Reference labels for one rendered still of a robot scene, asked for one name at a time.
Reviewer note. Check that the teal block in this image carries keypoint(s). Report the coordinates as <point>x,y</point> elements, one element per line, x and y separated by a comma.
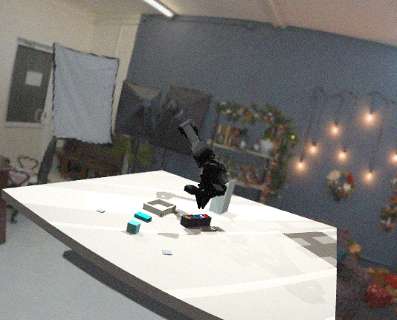
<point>133,227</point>

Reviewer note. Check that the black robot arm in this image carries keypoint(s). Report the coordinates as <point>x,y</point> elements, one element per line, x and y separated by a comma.
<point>213,169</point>

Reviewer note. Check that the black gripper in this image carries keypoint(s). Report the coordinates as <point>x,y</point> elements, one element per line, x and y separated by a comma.
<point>203,195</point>

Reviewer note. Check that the cyan rectangular block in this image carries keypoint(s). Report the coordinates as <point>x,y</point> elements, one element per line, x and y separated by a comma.
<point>143,217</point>

